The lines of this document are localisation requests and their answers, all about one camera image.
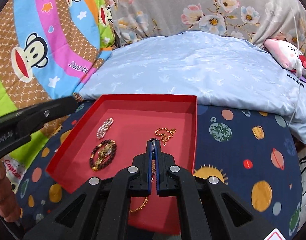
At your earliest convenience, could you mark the gold chain necklace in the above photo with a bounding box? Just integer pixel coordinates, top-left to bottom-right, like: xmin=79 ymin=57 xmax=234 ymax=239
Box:
xmin=155 ymin=127 xmax=177 ymax=146

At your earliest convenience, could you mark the red jewelry box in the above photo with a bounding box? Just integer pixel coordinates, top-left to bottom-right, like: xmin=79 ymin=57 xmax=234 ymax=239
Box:
xmin=45 ymin=94 xmax=198 ymax=235

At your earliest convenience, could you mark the dark bead bracelet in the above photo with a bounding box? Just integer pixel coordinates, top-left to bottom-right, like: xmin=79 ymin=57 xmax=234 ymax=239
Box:
xmin=89 ymin=139 xmax=118 ymax=172

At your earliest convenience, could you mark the white pearl bracelet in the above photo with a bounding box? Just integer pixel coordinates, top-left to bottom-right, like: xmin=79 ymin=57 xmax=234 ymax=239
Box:
xmin=96 ymin=117 xmax=115 ymax=140

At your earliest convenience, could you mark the gold woven bangle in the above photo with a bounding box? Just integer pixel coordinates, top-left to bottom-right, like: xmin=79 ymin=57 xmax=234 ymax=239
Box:
xmin=129 ymin=197 xmax=149 ymax=213

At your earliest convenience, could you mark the person's left hand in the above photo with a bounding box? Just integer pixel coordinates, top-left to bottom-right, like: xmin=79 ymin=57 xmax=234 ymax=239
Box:
xmin=0 ymin=161 xmax=21 ymax=223

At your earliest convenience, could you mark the navy planet print blanket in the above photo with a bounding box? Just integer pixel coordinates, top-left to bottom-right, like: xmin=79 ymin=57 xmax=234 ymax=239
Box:
xmin=16 ymin=101 xmax=302 ymax=239

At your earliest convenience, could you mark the colourful monkey cartoon quilt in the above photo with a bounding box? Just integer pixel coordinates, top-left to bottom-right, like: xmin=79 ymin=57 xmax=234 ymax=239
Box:
xmin=0 ymin=0 xmax=116 ymax=196

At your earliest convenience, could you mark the pink white plush pillow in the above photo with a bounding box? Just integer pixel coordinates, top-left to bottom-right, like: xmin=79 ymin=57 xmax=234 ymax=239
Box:
xmin=264 ymin=38 xmax=306 ymax=77

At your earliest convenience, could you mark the grey floral bedsheet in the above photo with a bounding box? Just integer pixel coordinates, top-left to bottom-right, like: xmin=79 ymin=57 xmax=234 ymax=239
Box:
xmin=110 ymin=0 xmax=306 ymax=54

